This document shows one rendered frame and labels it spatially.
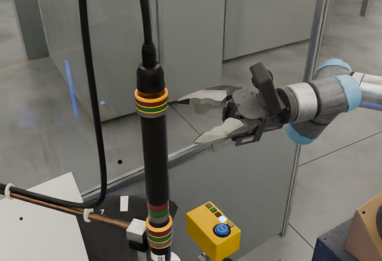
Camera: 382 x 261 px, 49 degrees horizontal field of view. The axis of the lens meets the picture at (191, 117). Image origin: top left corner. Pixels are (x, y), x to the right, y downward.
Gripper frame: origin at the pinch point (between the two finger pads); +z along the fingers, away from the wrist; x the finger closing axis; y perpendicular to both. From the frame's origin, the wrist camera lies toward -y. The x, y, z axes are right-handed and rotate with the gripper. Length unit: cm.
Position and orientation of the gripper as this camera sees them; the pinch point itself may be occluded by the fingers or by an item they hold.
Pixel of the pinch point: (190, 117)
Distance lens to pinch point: 73.4
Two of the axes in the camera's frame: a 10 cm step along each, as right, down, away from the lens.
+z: -9.4, 1.9, -2.9
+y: -1.1, 6.3, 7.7
